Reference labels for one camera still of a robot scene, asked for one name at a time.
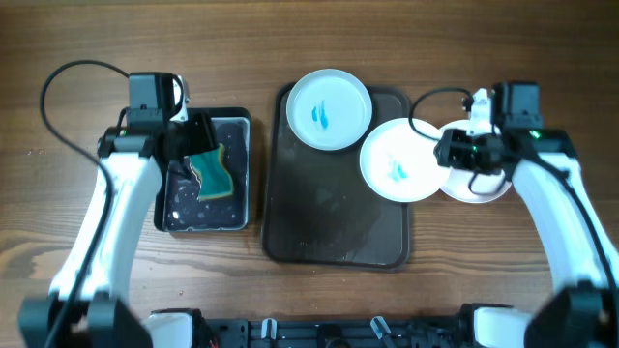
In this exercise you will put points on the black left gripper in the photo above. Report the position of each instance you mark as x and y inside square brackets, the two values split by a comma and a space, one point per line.
[205, 134]

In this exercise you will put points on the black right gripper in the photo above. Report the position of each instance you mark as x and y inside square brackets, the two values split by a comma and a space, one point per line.
[451, 155]

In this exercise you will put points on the white plate front blue stain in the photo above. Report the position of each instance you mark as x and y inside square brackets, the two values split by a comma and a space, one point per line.
[486, 188]

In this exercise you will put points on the white plate blue stain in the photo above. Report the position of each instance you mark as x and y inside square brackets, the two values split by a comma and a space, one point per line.
[486, 188]
[329, 109]

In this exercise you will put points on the green yellow sponge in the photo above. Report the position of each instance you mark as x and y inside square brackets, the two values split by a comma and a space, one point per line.
[214, 180]

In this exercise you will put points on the white plate top blue stain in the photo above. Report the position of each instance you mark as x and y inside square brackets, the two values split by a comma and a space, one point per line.
[329, 109]

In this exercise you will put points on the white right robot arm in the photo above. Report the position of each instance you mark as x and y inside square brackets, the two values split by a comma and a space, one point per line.
[543, 168]

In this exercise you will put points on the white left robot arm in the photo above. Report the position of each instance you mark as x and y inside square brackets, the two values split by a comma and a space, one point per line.
[87, 301]

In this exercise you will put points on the small black water tray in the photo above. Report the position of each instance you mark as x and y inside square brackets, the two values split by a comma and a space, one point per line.
[177, 207]

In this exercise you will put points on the large brown serving tray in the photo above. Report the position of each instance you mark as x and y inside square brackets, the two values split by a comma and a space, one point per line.
[318, 209]

